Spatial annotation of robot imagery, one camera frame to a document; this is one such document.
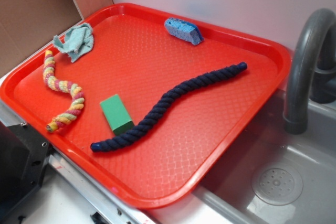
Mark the red plastic tray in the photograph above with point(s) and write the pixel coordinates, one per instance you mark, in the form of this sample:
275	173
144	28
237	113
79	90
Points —
135	57

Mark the green rectangular block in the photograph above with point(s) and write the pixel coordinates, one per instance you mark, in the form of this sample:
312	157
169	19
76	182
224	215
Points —
116	115

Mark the blue sponge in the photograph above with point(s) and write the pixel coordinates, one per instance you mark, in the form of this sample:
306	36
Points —
184	30

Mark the light teal cloth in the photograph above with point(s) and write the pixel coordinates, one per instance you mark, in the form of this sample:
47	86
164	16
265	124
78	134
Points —
78	41

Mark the grey plastic sink basin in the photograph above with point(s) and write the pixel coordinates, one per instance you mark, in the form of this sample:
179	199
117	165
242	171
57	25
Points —
225	194

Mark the round sink drain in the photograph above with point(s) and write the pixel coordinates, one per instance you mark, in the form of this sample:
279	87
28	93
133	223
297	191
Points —
277	184

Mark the grey curved faucet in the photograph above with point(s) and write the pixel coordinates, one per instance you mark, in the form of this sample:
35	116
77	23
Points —
312	73

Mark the brown cardboard panel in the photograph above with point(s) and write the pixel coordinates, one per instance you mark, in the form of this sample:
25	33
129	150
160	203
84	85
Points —
28	25

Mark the black metal bracket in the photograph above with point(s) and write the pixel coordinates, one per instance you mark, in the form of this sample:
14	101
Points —
24	154

